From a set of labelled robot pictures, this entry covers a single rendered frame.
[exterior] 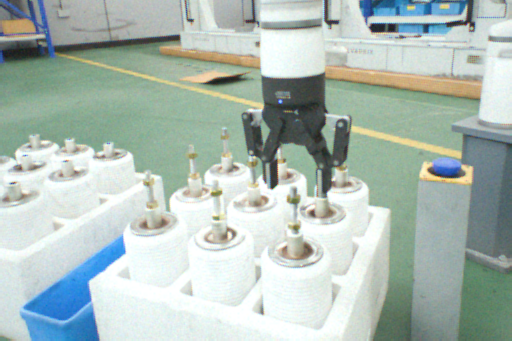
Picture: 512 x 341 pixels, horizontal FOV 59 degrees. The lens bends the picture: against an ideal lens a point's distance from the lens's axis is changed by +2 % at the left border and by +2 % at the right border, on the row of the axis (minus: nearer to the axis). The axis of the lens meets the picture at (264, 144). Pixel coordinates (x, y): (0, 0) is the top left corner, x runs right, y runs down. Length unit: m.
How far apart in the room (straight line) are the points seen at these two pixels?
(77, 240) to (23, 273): 0.11
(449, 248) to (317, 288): 0.24
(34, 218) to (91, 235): 0.12
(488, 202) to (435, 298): 0.33
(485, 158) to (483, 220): 0.14
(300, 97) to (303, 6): 0.10
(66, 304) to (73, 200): 0.20
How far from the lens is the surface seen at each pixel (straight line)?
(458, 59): 2.77
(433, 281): 0.78
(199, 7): 5.16
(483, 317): 0.97
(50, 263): 0.92
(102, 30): 7.05
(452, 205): 0.71
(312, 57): 0.49
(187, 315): 0.66
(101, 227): 0.99
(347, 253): 0.72
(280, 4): 0.49
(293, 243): 0.60
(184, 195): 0.80
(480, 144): 1.03
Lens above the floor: 0.58
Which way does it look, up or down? 18 degrees down
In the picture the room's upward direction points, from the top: 3 degrees counter-clockwise
